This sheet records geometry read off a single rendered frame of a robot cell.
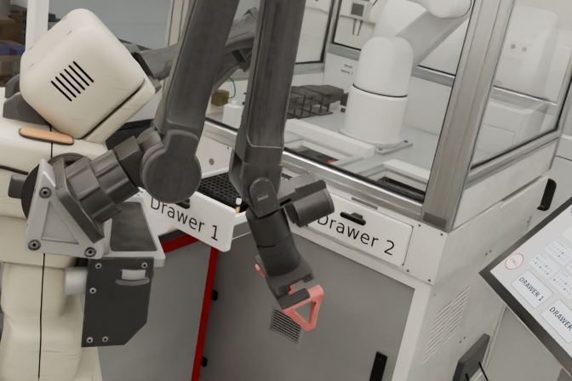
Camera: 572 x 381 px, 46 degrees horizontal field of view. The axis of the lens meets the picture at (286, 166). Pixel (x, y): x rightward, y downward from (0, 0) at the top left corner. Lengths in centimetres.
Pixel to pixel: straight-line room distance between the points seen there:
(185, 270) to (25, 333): 91
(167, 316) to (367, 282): 60
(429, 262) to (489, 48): 54
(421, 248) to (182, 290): 72
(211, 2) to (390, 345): 125
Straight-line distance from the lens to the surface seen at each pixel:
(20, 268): 115
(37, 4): 226
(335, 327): 196
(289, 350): 209
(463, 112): 163
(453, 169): 166
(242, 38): 149
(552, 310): 134
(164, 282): 196
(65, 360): 119
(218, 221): 163
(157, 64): 136
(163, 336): 207
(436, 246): 172
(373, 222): 176
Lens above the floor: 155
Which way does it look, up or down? 18 degrees down
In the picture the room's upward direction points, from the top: 10 degrees clockwise
